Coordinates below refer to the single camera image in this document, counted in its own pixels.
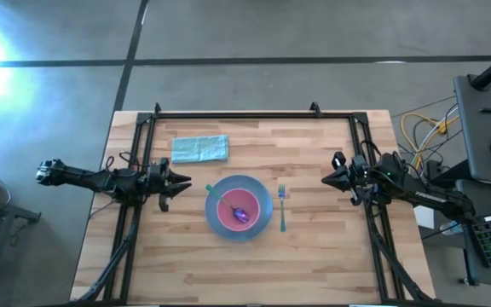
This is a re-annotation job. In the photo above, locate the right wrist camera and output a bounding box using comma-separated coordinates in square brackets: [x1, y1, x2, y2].
[331, 150, 348, 171]

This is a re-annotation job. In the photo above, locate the iridescent spoon with green handle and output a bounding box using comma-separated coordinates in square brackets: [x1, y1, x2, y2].
[205, 183, 251, 225]

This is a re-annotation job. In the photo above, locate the black aluminium table frame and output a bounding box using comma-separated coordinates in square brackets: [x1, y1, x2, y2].
[68, 101, 436, 304]

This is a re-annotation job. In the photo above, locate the dark grey low desk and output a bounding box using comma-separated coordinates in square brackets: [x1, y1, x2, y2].
[455, 178, 491, 287]

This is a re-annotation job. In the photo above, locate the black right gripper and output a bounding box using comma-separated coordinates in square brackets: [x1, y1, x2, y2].
[321, 153, 373, 206]

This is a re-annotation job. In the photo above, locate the pink bowl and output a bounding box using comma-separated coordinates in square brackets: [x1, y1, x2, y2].
[216, 188, 262, 233]

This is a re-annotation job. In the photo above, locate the iridescent fork with green handle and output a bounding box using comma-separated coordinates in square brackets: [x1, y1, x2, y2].
[277, 183, 288, 234]

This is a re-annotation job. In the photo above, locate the black desk support beam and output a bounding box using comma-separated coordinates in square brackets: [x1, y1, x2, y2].
[439, 159, 471, 188]

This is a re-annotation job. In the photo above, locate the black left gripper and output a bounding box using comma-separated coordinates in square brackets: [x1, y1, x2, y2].
[145, 156, 193, 200]

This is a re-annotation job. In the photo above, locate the yellow cable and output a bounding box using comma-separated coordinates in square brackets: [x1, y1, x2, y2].
[400, 111, 460, 171]

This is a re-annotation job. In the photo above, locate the blue-grey round plate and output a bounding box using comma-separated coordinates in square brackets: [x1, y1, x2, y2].
[204, 174, 274, 243]

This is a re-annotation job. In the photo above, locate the clear plastic water bottle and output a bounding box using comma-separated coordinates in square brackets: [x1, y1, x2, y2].
[438, 219, 465, 237]

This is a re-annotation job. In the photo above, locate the grey desk top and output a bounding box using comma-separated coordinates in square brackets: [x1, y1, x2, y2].
[453, 72, 491, 188]

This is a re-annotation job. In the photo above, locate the teal folded cloth napkin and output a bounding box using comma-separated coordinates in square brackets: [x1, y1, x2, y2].
[170, 134, 230, 165]

